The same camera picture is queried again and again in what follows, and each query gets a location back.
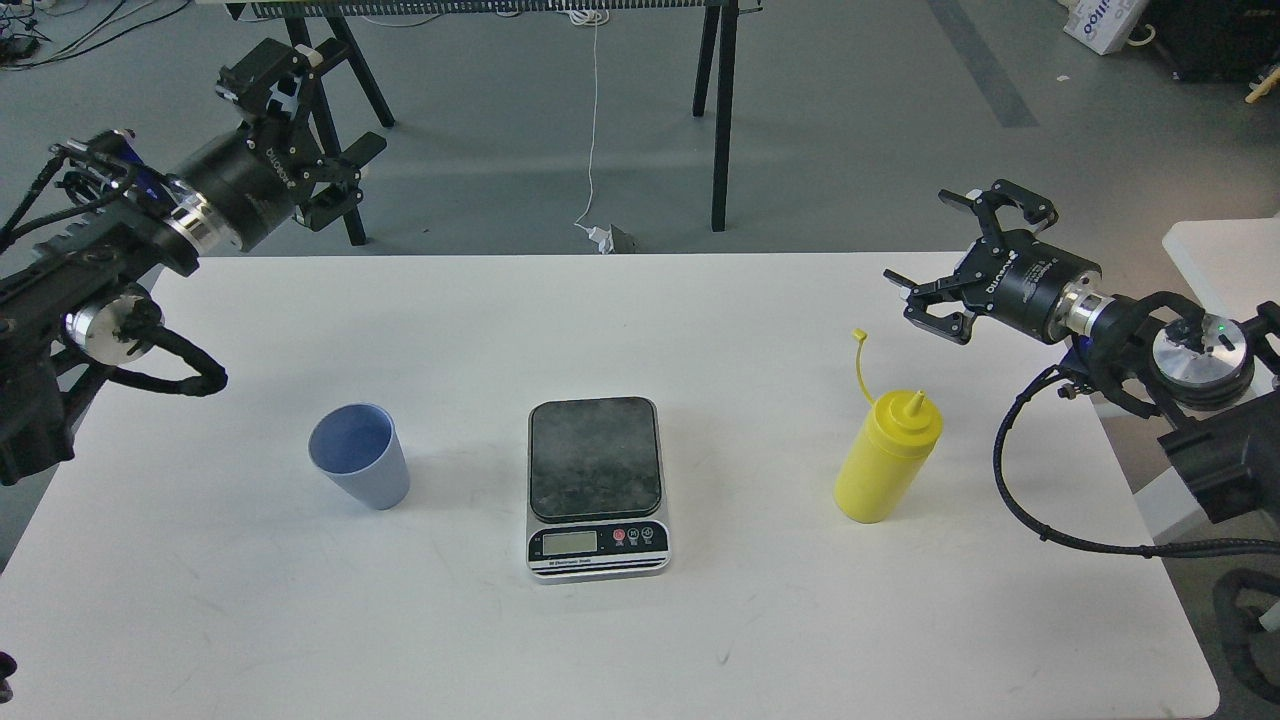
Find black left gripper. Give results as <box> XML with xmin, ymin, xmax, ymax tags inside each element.
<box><xmin>165</xmin><ymin>38</ymin><xmax>388</xmax><ymax>254</ymax></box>

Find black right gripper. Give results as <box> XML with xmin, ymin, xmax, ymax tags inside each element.
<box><xmin>883</xmin><ymin>179</ymin><xmax>1101</xmax><ymax>345</ymax></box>

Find yellow squeeze bottle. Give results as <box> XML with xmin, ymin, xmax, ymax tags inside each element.
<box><xmin>833</xmin><ymin>328</ymin><xmax>945</xmax><ymax>524</ymax></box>

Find blue plastic cup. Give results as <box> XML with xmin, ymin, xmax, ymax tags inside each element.
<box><xmin>307</xmin><ymin>404</ymin><xmax>410</xmax><ymax>511</ymax></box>

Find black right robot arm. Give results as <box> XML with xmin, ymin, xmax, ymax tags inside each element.
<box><xmin>884</xmin><ymin>179</ymin><xmax>1277</xmax><ymax>559</ymax></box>

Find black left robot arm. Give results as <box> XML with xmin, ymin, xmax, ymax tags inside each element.
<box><xmin>1</xmin><ymin>38</ymin><xmax>387</xmax><ymax>486</ymax></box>

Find silver digital kitchen scale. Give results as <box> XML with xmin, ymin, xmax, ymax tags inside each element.
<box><xmin>525</xmin><ymin>396</ymin><xmax>673</xmax><ymax>584</ymax></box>

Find black trestle table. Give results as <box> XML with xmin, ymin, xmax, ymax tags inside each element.
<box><xmin>221</xmin><ymin>1</ymin><xmax>762</xmax><ymax>232</ymax></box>

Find white cardboard box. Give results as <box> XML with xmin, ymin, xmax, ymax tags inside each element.
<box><xmin>1061</xmin><ymin>1</ymin><xmax>1155</xmax><ymax>56</ymax></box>

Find white power adapter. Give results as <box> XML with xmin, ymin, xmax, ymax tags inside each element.
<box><xmin>588</xmin><ymin>225</ymin><xmax>639</xmax><ymax>255</ymax></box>

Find black floor cables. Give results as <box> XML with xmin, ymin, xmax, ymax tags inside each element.
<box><xmin>0</xmin><ymin>0</ymin><xmax>191</xmax><ymax>70</ymax></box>

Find white hanging cable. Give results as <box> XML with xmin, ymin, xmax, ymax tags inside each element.
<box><xmin>572</xmin><ymin>8</ymin><xmax>613</xmax><ymax>236</ymax></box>

